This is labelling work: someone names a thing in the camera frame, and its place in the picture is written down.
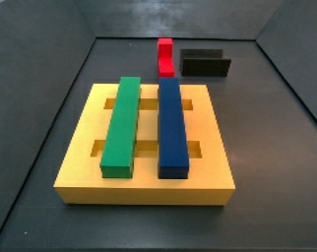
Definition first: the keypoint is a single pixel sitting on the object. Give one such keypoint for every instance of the black angled fixture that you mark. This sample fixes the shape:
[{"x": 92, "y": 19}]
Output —
[{"x": 203, "y": 63}]

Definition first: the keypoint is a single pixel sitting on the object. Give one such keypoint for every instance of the yellow slotted base board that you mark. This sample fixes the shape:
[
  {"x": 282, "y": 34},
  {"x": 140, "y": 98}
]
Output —
[{"x": 208, "y": 186}]

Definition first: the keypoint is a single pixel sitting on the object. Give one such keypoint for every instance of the blue long bar block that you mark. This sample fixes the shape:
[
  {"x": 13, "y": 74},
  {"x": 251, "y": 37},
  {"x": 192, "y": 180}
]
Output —
[{"x": 173, "y": 157}]

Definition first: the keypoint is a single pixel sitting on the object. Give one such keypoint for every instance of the green long bar block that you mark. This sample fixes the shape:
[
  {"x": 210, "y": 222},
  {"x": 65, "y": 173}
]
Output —
[{"x": 117, "y": 153}]

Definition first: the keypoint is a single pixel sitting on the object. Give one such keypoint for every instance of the red stepped block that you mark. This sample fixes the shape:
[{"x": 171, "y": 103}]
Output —
[{"x": 165, "y": 57}]

